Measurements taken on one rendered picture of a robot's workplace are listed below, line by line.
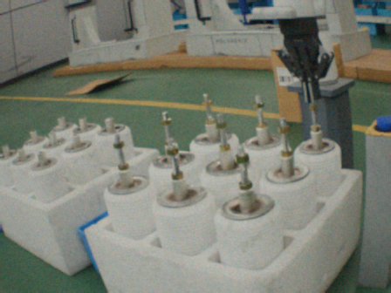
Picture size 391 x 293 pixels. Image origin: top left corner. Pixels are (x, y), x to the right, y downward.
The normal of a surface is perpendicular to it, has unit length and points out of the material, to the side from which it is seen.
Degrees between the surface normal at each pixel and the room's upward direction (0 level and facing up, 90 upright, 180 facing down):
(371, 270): 90
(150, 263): 90
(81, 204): 90
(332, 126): 90
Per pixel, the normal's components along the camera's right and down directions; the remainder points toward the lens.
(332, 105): -0.03, 0.32
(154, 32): 0.68, 0.12
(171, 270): -0.62, 0.34
